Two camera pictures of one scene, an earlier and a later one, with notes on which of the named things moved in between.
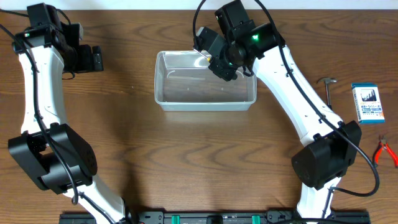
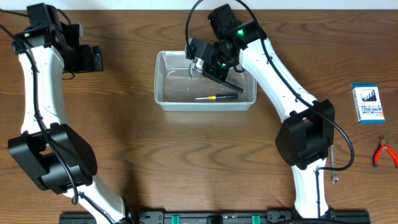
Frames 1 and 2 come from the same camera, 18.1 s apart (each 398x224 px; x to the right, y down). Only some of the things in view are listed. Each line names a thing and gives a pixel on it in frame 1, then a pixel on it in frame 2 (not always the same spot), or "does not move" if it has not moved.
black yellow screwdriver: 208,58 → 225,96
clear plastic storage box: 184,81 does not move
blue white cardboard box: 368,103 does not move
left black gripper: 96,58 does not move
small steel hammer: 328,81 → 193,67
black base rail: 221,216 does not move
